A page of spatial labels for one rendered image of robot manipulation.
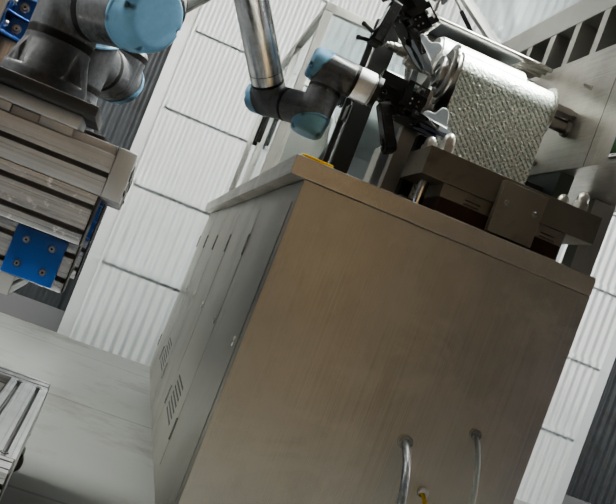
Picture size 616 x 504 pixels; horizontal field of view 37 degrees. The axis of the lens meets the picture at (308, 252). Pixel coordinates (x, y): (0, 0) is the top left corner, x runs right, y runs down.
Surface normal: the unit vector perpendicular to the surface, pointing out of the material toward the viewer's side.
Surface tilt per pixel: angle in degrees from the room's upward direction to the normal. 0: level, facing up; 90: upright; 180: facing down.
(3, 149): 90
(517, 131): 91
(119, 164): 90
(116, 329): 90
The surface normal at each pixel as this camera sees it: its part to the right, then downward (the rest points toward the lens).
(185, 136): 0.20, 0.03
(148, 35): 0.70, 0.34
